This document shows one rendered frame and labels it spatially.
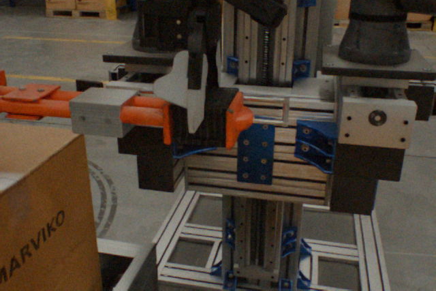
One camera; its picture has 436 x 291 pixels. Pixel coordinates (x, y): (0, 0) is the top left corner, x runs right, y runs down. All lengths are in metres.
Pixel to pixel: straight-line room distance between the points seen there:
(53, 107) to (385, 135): 0.62
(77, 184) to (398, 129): 0.62
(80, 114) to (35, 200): 0.23
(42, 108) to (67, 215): 0.31
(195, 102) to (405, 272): 1.73
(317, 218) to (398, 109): 1.12
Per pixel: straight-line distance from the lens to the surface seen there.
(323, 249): 1.77
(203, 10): 0.50
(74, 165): 0.87
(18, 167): 0.77
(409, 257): 2.23
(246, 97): 0.58
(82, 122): 0.59
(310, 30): 1.20
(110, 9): 8.38
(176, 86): 0.51
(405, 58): 1.05
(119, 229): 2.27
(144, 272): 1.09
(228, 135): 0.52
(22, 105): 0.63
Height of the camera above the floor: 1.28
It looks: 22 degrees down
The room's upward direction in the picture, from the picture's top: straight up
